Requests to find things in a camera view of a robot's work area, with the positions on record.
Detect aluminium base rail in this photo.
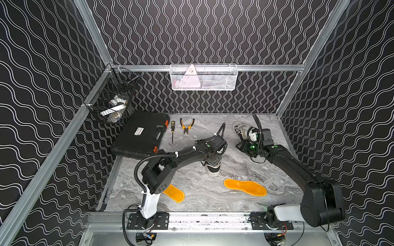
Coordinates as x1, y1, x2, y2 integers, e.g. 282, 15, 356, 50
85, 212, 324, 234

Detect white wire wall basket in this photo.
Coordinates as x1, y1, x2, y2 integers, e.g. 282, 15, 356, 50
169, 64, 239, 91

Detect left corrugated black cable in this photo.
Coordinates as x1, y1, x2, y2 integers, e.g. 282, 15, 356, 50
133, 147, 198, 193

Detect pink triangular item in basket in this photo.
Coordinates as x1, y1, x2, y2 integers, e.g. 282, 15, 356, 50
180, 65, 201, 89

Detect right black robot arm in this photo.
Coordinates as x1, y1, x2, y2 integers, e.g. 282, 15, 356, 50
236, 140, 345, 228

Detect black plastic tool case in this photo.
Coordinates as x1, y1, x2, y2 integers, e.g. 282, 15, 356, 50
111, 111, 170, 159

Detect orange insole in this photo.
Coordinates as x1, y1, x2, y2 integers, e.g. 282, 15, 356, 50
163, 184, 185, 203
223, 179, 267, 197

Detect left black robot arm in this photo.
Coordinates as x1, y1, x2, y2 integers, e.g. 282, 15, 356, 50
134, 136, 228, 219

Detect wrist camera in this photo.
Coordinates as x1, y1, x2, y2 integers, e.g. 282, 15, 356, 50
208, 135, 228, 153
258, 129, 275, 148

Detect yellow black pliers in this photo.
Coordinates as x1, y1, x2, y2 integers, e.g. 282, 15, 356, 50
180, 118, 196, 135

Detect white items in black basket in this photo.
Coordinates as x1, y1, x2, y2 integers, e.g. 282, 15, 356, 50
100, 95, 129, 123

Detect black wire corner basket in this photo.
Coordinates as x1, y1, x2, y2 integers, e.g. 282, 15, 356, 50
84, 64, 141, 126

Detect black white sneaker with laces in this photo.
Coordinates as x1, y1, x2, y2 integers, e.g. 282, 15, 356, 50
205, 162, 221, 177

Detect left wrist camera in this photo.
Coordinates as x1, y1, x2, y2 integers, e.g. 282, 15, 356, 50
208, 135, 228, 153

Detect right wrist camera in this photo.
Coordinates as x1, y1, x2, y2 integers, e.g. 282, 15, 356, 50
258, 129, 275, 148

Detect black yellow screwdriver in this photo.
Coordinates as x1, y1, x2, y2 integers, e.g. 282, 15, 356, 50
171, 121, 175, 143

